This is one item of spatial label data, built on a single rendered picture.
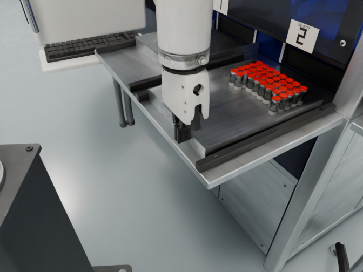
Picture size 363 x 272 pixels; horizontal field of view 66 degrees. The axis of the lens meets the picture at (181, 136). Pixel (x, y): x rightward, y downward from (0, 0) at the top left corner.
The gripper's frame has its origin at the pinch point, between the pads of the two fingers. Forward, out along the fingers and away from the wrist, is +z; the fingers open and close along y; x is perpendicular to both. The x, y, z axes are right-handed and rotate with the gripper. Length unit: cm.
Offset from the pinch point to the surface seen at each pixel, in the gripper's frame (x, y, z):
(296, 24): -38.8, 9.3, -12.2
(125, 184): -4, 70, 92
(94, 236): 22, 47, 92
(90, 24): -7, 89, 6
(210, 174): -0.7, -9.4, 4.2
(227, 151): -6.0, -7.5, 2.2
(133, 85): -0.2, 26.0, 2.2
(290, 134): -23.0, -8.9, 4.1
